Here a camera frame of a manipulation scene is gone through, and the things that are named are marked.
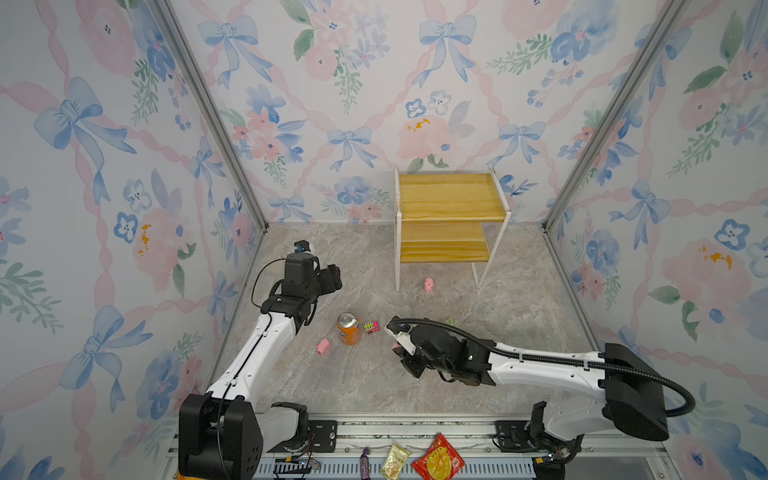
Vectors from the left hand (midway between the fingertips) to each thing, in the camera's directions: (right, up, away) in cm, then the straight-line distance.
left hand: (328, 269), depth 83 cm
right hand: (+19, -20, -5) cm, 28 cm away
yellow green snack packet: (+18, -44, -14) cm, 50 cm away
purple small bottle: (+11, -45, -13) cm, 49 cm away
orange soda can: (+6, -16, -2) cm, 17 cm away
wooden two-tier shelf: (+30, +13, -7) cm, 33 cm away
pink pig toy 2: (-2, -23, +4) cm, 23 cm away
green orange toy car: (+35, -16, +7) cm, 39 cm away
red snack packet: (+29, -45, -14) cm, 55 cm away
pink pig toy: (+31, -6, +17) cm, 35 cm away
